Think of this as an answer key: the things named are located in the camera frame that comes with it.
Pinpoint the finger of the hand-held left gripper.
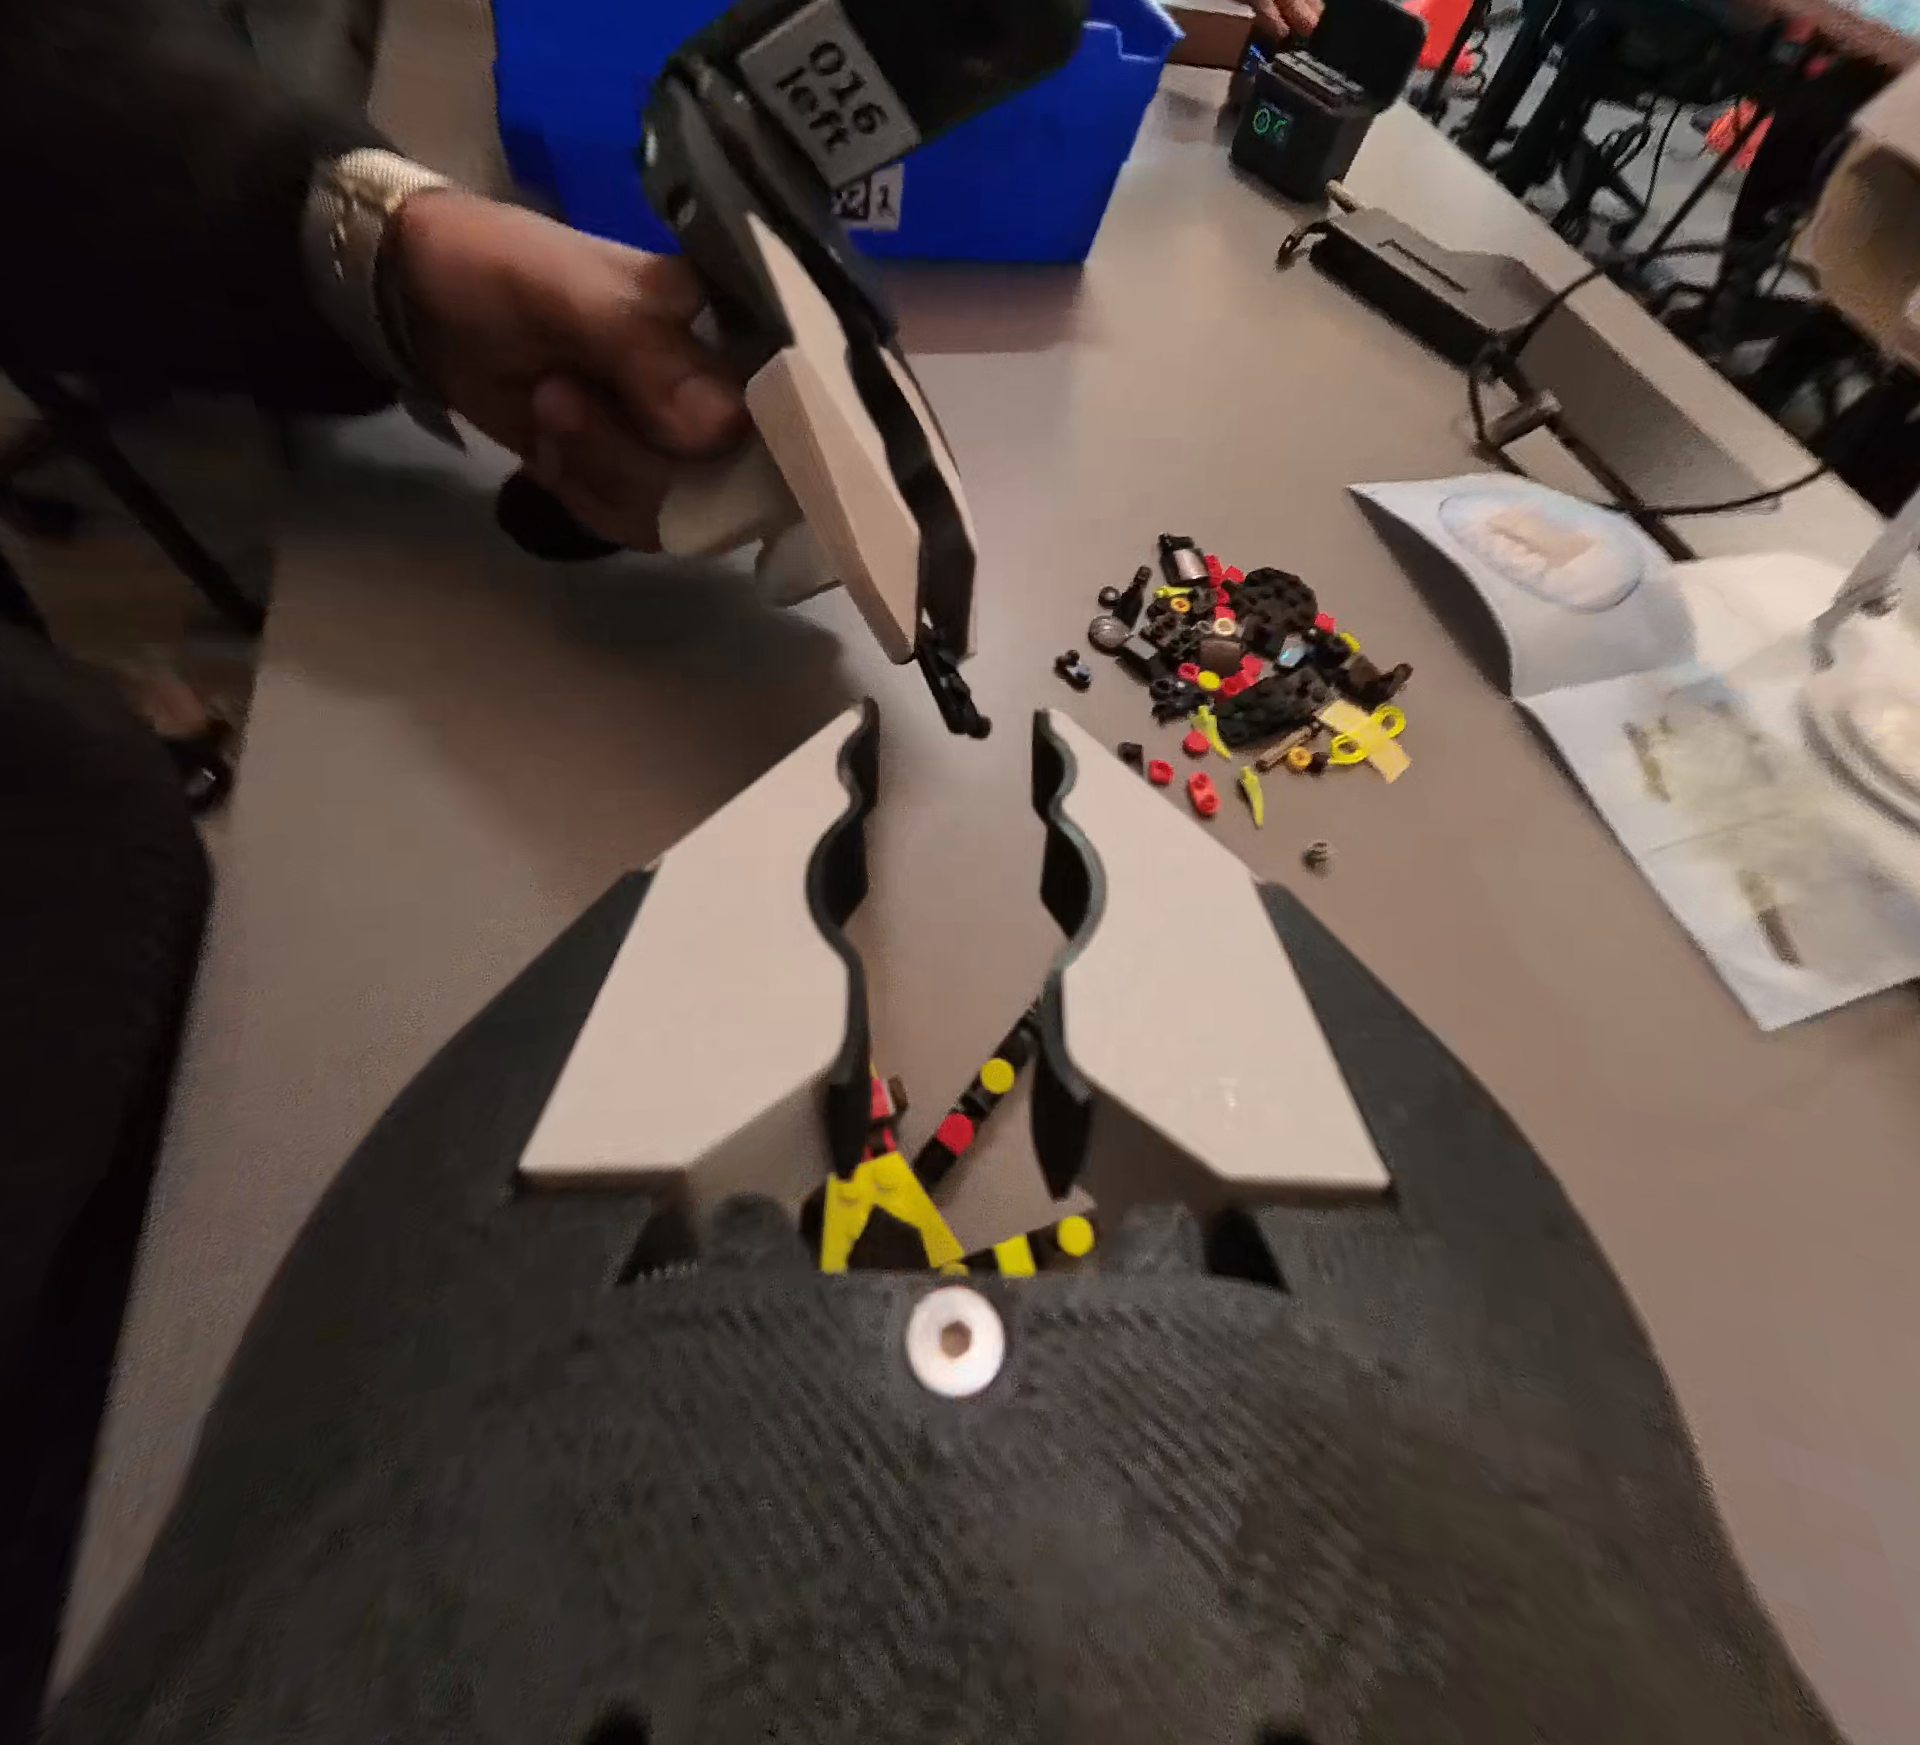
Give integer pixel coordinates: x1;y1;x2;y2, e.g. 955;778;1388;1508
743;219;940;666
877;343;985;666

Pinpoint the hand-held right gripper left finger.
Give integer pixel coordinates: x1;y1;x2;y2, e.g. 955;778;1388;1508
515;699;888;1237

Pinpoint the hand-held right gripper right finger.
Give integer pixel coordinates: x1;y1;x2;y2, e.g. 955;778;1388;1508
1026;706;1394;1215

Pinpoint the black lego clip plate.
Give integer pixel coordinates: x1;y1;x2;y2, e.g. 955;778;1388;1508
912;626;996;743

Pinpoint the black yellow lego spider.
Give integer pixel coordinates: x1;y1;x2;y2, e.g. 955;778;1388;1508
816;1011;1101;1279

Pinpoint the person's left forearm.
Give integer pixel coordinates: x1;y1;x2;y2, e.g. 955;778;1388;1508
0;0;400;418

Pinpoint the pile of loose lego pieces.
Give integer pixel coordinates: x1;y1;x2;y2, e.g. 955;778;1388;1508
1093;533;1416;787

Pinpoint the lego instruction booklet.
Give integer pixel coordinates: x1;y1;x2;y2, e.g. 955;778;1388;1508
1346;470;1920;1034

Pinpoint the person's left hand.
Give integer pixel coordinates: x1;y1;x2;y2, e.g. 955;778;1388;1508
382;192;761;555

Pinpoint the blue plastic bin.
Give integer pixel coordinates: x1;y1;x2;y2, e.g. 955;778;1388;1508
492;0;1189;268

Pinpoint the black charging case green display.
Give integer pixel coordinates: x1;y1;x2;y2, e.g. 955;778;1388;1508
1227;0;1431;205

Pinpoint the black power adapter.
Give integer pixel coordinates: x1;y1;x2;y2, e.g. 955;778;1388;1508
1304;205;1555;367

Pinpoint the gold wrist watch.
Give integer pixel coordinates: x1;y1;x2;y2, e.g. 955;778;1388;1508
300;146;468;449

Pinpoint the black table leg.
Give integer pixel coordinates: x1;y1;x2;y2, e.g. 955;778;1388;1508
31;380;280;644

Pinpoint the clear plastic container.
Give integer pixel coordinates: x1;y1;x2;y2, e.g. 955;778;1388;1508
1792;531;1920;833

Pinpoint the beige plastic object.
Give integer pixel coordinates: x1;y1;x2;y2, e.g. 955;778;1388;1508
1801;65;1920;367

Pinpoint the black power cable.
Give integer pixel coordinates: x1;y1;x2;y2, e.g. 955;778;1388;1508
1462;260;1840;525

